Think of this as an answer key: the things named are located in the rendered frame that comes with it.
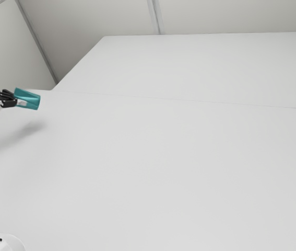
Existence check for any teal faceted mug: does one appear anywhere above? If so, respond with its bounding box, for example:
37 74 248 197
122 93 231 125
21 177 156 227
14 87 42 111

